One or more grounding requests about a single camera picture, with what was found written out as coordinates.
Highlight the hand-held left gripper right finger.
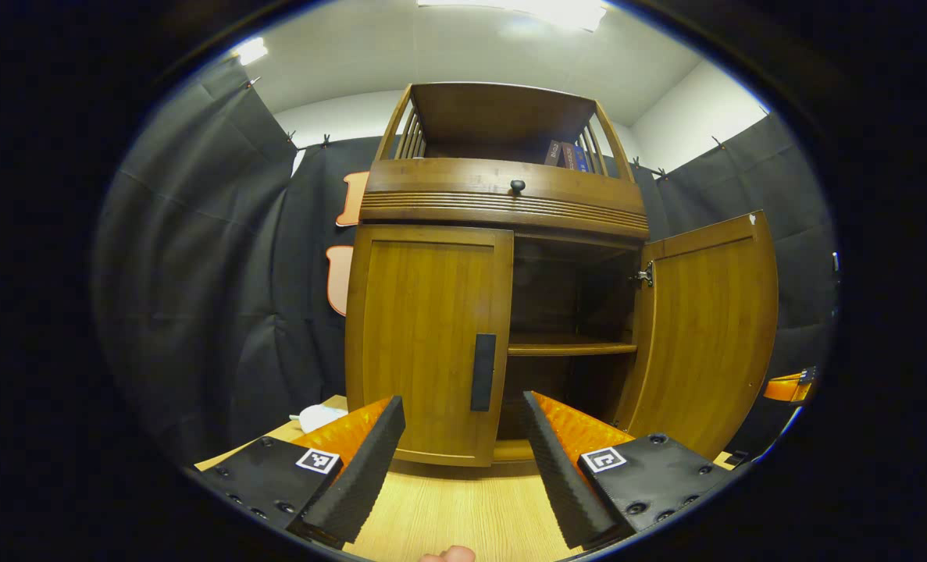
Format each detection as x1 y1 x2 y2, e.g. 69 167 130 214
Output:
521 390 735 552

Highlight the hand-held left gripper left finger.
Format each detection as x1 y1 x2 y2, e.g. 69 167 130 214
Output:
188 395 407 547

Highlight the wooden cabinet door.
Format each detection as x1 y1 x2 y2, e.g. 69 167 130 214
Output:
613 209 780 461
344 224 515 468

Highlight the wooden double-door shoe cabinet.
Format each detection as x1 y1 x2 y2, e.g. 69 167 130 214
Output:
358 82 651 463

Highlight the large ceiling light panel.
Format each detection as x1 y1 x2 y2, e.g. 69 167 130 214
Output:
416 0 608 32

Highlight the black backdrop cloth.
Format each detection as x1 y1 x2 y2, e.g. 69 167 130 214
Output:
92 56 839 469

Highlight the white plastic packet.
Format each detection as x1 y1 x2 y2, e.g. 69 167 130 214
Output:
290 404 349 434

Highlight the small ceiling light panel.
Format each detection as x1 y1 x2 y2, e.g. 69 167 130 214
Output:
233 37 269 66

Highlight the wooden drawer with black knob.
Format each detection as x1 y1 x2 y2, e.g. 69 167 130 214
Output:
365 158 647 215

